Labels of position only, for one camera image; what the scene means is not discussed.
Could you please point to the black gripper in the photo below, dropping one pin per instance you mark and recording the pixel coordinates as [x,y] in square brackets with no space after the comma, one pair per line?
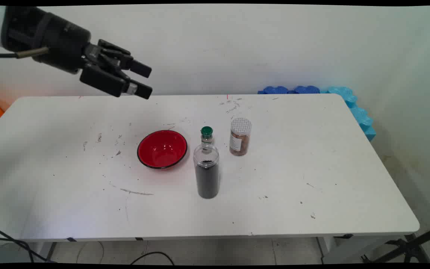
[50,41]

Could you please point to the clear jar with black seeds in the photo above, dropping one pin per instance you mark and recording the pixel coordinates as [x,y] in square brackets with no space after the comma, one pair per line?
[207,179]

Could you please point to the red bowl with black rim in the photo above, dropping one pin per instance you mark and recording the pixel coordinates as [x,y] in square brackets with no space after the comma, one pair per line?
[162,149]

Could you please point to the small spice bottle green cap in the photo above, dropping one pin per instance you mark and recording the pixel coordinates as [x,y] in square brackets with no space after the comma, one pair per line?
[206,131]

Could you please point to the brown spice jar white lid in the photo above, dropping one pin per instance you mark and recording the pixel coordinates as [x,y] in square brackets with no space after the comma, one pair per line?
[240,140]

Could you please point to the dark blue foam mat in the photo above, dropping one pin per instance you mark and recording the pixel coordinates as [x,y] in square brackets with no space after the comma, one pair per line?
[278,90]

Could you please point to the white table leg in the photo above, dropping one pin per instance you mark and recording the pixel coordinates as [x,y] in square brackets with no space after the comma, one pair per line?
[45,250]

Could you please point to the light blue foam mat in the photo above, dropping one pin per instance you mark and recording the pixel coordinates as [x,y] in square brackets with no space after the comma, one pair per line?
[362,119]

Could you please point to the black tripod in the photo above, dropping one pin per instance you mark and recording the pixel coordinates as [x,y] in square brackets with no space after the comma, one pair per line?
[409,246]

